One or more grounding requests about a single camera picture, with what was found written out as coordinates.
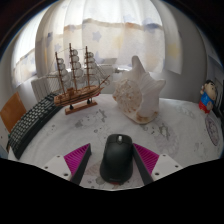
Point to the sheer star-print curtain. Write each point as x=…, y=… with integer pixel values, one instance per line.
x=113, y=33

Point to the wooden sailing ship model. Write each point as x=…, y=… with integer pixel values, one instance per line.
x=78, y=95

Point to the black computer mouse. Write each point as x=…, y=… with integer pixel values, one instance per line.
x=116, y=160

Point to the round purple printed mouse pad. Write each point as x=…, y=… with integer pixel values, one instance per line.
x=212, y=130

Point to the white printed tablecloth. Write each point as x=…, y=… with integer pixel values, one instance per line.
x=173, y=133

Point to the black mechanical keyboard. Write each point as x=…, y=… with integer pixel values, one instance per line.
x=30, y=125

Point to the brown wooden chair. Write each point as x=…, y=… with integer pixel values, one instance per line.
x=12, y=111

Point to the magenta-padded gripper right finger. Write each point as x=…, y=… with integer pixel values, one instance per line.
x=150, y=160

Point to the cartoon boy figure clock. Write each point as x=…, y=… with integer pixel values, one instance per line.
x=207, y=98

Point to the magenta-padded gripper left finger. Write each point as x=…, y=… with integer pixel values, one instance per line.
x=75, y=159

